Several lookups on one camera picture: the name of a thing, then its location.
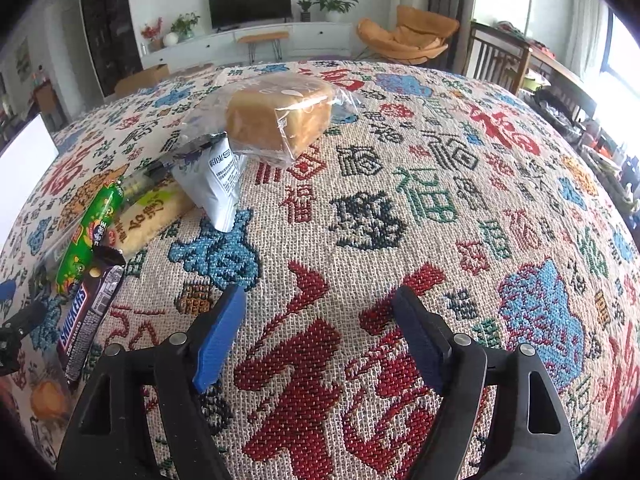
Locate white board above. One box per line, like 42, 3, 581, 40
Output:
0, 112, 60, 248

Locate brown chocolate bar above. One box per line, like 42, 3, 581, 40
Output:
56, 247, 127, 393

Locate framed wall picture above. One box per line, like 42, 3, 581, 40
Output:
15, 37, 32, 83

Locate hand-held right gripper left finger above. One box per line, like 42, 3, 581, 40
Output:
60, 284, 248, 480

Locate dark wooden chair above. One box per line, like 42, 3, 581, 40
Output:
462, 21, 533, 96

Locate pale rice cracker packet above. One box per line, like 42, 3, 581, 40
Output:
112, 180, 196, 257

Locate silver blue-patterned snack packet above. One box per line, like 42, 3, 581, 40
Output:
170, 132, 242, 233

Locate black television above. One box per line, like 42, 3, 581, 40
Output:
207, 0, 292, 31

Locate orange lounge chair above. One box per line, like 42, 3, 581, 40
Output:
356, 5, 460, 66

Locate white television cabinet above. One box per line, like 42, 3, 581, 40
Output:
142, 20, 368, 68

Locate dark tall cabinet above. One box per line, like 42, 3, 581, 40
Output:
79, 0, 145, 98

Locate large green potted plant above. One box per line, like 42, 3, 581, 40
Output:
313, 0, 359, 23

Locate cardboard box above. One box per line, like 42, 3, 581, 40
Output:
114, 62, 216, 97

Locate printed blanket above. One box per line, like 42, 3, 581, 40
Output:
0, 57, 640, 480

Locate bread loaf in clear bag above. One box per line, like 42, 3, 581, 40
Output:
180, 71, 368, 167

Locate green snack packet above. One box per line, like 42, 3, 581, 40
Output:
54, 182, 125, 301

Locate wooden stool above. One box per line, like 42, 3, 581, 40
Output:
236, 31, 291, 63

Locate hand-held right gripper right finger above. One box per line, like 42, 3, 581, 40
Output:
392, 285, 583, 480

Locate leafy potted plant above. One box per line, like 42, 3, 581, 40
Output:
170, 12, 201, 43

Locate red flower branches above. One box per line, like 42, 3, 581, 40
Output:
141, 17, 166, 53

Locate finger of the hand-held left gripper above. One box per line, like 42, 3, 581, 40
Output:
0, 300, 48, 376

